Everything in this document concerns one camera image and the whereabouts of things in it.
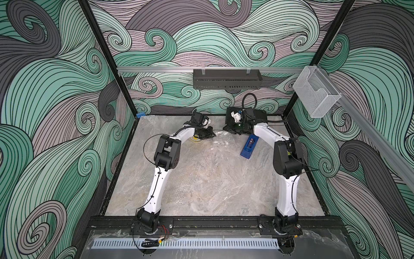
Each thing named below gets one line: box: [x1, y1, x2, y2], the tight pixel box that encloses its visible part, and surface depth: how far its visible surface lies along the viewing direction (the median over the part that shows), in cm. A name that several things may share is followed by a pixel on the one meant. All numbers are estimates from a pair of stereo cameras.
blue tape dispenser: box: [239, 133, 260, 160], surface depth 99 cm
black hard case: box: [225, 106, 268, 125], surface depth 91 cm
